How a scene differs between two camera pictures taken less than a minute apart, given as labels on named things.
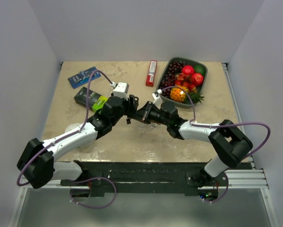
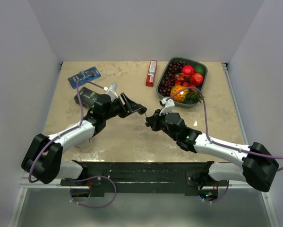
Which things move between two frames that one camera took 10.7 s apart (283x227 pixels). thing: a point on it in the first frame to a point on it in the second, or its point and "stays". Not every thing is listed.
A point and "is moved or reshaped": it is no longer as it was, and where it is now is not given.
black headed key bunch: x=128 y=120 is moved or reshaped
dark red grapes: x=169 y=79 stays
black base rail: x=103 y=178 stays
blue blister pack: x=83 y=77 stays
